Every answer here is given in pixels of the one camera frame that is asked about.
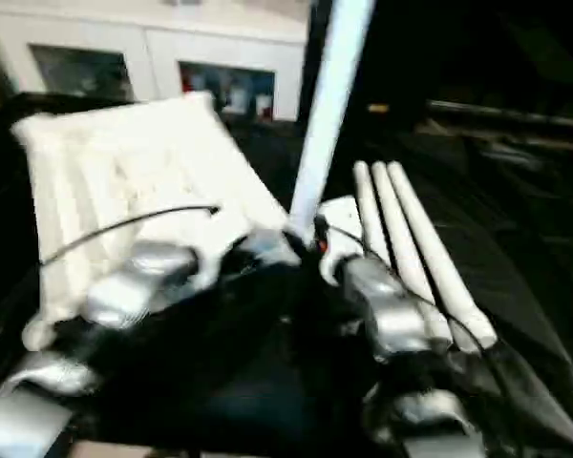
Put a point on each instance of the white plastic table leg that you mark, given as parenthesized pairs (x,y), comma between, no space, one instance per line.
(366,205)
(329,105)
(401,239)
(439,258)

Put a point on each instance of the white cabinet with glass doors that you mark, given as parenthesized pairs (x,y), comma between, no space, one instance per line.
(153,48)

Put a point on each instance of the black mat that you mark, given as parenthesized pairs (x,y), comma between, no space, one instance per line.
(516,239)

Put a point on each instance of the white plastic table top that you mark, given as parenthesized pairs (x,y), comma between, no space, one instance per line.
(143,162)

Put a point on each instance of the black furniture with gold label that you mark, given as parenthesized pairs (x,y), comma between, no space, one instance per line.
(477,57)

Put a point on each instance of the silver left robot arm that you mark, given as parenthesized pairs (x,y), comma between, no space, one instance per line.
(105,305)

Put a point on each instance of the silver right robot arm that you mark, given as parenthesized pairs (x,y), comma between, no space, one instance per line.
(401,334)

